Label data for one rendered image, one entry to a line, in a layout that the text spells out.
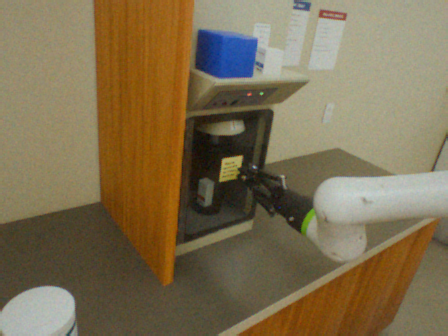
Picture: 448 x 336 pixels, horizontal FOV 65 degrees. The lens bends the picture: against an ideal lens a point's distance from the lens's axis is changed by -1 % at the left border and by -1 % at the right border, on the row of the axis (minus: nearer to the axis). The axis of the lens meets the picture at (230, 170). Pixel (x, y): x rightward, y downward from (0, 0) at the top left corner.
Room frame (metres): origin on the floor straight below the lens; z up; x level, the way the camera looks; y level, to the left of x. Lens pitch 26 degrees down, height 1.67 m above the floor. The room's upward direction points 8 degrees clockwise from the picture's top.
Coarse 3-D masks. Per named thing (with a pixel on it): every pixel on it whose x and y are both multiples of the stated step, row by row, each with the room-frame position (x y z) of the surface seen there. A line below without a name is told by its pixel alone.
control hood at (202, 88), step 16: (192, 80) 0.83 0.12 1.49; (208, 80) 0.79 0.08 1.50; (224, 80) 0.79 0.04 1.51; (240, 80) 0.82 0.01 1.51; (256, 80) 0.85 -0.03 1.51; (272, 80) 0.88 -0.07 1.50; (288, 80) 0.92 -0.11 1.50; (304, 80) 0.96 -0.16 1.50; (192, 96) 0.83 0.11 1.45; (208, 96) 0.81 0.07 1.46; (272, 96) 0.97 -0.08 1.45; (288, 96) 1.02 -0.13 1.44
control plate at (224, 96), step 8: (272, 88) 0.92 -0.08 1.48; (216, 96) 0.82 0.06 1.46; (224, 96) 0.84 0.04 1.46; (232, 96) 0.86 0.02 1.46; (240, 96) 0.88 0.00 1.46; (248, 96) 0.90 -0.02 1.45; (256, 96) 0.92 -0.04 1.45; (264, 96) 0.94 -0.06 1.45; (208, 104) 0.84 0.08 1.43; (216, 104) 0.86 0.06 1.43; (240, 104) 0.92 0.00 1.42; (248, 104) 0.94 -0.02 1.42
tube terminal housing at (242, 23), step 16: (208, 0) 0.88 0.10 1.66; (224, 0) 0.91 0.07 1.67; (240, 0) 0.94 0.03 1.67; (256, 0) 0.98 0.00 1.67; (272, 0) 1.01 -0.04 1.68; (288, 0) 1.05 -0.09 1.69; (208, 16) 0.89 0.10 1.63; (224, 16) 0.92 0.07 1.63; (240, 16) 0.95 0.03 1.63; (256, 16) 0.98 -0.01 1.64; (272, 16) 1.02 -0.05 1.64; (288, 16) 1.06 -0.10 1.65; (192, 32) 0.86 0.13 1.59; (240, 32) 0.95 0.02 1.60; (272, 32) 1.02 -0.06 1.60; (192, 48) 0.86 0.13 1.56; (192, 64) 0.86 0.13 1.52; (192, 112) 0.87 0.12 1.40; (208, 112) 0.90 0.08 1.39; (224, 112) 0.94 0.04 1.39; (240, 224) 1.03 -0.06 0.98; (208, 240) 0.94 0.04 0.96
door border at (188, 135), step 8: (192, 120) 0.86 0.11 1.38; (192, 128) 0.86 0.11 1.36; (184, 136) 0.85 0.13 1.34; (192, 136) 0.86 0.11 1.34; (184, 152) 0.85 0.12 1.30; (184, 168) 0.85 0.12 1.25; (184, 176) 0.85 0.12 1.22; (184, 184) 0.85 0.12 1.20; (184, 192) 0.86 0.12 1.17; (184, 200) 0.86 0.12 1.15; (184, 208) 0.86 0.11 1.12; (184, 216) 0.86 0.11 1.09; (184, 224) 0.86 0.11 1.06
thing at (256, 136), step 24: (216, 120) 0.91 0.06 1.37; (240, 120) 0.97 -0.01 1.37; (264, 120) 1.03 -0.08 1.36; (192, 144) 0.86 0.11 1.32; (216, 144) 0.92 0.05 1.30; (240, 144) 0.97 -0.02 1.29; (264, 144) 1.04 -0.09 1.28; (192, 168) 0.87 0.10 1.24; (216, 168) 0.92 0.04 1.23; (192, 192) 0.87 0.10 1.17; (216, 192) 0.93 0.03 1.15; (240, 192) 0.99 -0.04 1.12; (192, 216) 0.88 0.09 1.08; (216, 216) 0.94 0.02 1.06; (240, 216) 1.01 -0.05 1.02; (192, 240) 0.89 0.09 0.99
